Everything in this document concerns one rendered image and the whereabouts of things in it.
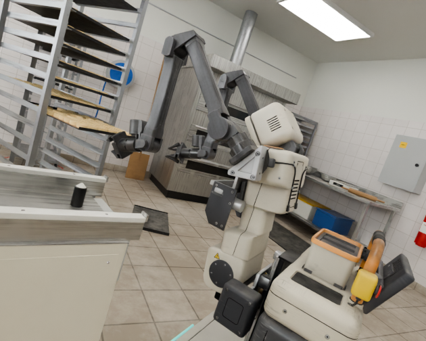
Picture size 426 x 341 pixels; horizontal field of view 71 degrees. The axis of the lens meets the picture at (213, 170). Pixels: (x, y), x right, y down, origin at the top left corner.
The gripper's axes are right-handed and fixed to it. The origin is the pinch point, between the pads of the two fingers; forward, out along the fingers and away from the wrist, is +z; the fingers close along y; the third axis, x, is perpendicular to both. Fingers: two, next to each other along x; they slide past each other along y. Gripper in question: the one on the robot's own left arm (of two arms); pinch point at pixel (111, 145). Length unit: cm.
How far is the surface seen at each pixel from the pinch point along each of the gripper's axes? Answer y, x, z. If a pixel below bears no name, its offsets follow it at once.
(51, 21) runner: 59, -24, 48
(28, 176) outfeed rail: 9, 42, -26
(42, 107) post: 21, -1, 47
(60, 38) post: 49, -19, 37
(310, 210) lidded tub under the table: -243, -304, 49
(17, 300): -7, 62, -50
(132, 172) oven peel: -119, -176, 266
